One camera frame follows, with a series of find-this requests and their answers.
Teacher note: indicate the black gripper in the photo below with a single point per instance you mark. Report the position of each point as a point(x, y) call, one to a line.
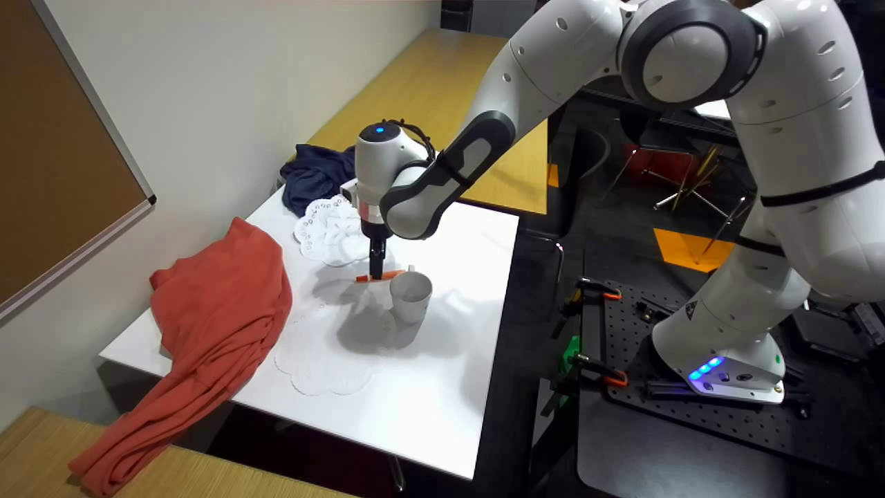
point(376, 237)

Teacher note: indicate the orange marker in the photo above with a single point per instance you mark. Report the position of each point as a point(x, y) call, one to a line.
point(391, 275)

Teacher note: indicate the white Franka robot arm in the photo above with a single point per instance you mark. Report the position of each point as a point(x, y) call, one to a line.
point(803, 138)

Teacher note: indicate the white mug with print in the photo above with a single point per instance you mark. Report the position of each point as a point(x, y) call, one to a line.
point(410, 296)

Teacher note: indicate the dark blue cloth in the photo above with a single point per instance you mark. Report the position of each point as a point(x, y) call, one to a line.
point(319, 176)

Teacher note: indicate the white round paper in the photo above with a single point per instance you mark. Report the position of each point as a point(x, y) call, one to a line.
point(321, 369)

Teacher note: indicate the red cloth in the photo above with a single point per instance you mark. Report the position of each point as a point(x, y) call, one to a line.
point(217, 321)

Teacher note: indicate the bare wooden table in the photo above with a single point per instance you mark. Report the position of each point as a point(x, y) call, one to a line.
point(431, 91)

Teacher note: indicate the chair with thin metal legs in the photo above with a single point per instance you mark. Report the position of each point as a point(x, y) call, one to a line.
point(701, 195)

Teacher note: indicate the cork board with metal frame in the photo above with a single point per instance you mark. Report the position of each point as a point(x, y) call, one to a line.
point(56, 138)

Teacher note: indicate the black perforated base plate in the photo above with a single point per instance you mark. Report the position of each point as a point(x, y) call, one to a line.
point(831, 397)

